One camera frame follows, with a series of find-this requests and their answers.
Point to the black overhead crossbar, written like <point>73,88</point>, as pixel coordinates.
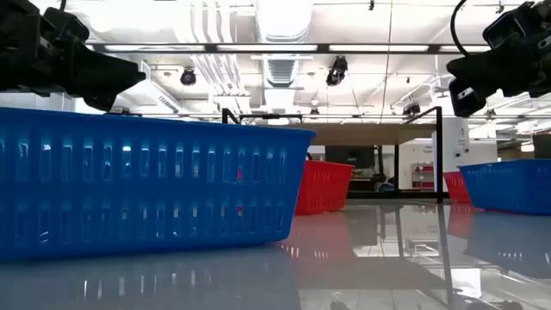
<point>211,48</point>

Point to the red white storage rack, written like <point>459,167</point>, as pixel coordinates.
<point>424,176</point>

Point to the wooden shelf board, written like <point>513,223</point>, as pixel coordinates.
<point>370,134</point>

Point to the silver ceiling air duct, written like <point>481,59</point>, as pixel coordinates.
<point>282,34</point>

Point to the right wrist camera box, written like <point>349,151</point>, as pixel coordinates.
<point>503,28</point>

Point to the black background monitor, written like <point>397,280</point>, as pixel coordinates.
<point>348,157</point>

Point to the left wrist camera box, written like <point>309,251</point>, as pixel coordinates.
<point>64,23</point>

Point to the dark background cabinet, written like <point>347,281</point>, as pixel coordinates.
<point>542,146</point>

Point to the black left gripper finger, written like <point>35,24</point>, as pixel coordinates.
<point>112,75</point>
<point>101,101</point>

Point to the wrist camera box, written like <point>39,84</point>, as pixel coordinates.
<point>64,23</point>
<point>503,28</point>

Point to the red plastic basket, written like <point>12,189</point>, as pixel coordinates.
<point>456,187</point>
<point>323,185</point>

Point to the blue plastic basket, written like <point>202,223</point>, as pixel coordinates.
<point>150,194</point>
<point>512,187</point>

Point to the black ceiling spotlight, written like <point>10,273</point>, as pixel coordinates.
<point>188,76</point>
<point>411,108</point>
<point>337,71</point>

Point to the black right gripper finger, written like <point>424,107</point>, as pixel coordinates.
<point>478,71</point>
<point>467,101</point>

